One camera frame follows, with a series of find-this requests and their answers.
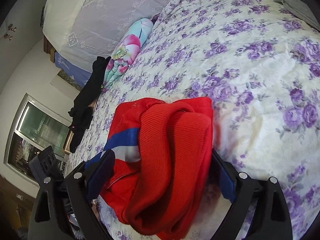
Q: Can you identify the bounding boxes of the purple floral bedspread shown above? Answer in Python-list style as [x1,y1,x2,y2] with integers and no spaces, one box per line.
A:
[66,0,319,239]

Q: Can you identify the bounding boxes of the red track pants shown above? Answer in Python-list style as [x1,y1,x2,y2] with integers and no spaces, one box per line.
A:
[86,97,213,239]

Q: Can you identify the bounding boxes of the turquoise pink floral quilt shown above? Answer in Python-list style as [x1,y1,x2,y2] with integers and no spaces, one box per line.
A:
[101,18,153,91]

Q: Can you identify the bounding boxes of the grey folded garment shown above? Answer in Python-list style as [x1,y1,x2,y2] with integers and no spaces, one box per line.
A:
[273,0,319,31]

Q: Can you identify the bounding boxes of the black garment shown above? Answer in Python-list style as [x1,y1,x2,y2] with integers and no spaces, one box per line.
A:
[68,56,111,153]

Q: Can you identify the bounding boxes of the white lace headboard cover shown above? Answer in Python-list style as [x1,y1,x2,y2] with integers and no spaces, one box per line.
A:
[43,0,169,72]

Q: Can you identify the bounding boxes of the window with white frame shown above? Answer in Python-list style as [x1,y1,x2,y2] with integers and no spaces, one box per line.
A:
[4,93,71,185]

